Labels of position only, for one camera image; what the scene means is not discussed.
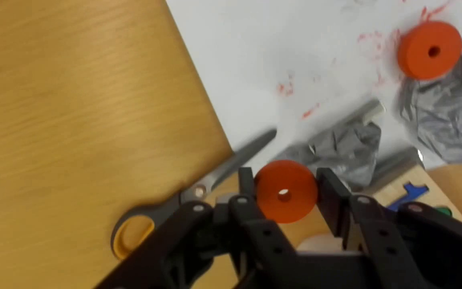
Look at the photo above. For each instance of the orange foam disc with hole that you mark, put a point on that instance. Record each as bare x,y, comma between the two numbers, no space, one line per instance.
418,58
273,201

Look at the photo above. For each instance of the grey scissors with orange grip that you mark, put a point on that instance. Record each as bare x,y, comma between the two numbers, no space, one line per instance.
225,171

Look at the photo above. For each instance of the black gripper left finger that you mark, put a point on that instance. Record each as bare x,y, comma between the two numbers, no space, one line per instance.
209,246

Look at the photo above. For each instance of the white dry-erase board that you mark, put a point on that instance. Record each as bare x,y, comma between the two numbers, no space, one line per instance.
273,42

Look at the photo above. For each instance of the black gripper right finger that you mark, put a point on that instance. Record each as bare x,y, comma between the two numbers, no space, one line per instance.
418,246

